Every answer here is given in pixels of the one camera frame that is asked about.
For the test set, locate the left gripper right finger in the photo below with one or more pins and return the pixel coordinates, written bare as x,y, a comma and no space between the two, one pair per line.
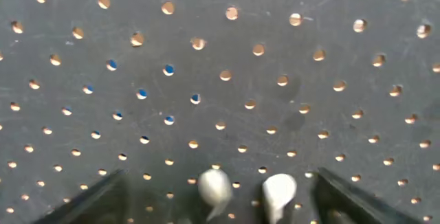
343,207

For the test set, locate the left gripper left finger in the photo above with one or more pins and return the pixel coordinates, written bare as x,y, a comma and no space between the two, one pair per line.
99,203

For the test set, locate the black and white pliers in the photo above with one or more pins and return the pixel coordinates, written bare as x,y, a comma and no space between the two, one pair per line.
214,186

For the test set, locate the black pegboard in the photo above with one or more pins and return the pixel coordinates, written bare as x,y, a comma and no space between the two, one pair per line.
220,62

